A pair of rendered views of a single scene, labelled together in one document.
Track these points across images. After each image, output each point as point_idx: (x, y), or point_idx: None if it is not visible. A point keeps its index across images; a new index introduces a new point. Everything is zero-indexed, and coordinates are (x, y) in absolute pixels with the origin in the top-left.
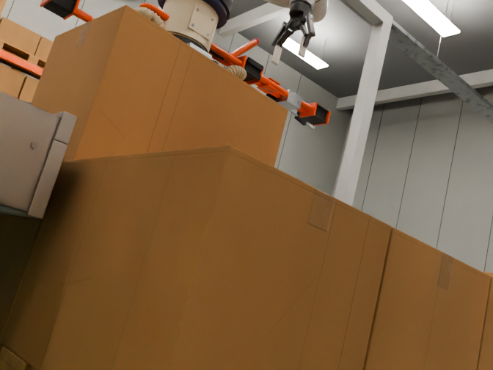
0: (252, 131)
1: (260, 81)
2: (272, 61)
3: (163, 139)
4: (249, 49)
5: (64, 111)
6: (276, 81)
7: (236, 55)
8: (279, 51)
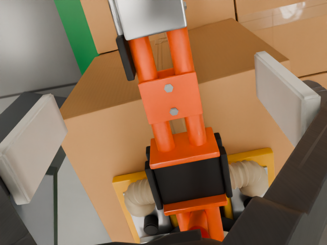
0: None
1: (212, 129)
2: (66, 131)
3: None
4: (201, 219)
5: None
6: (198, 89)
7: (205, 215)
8: (27, 147)
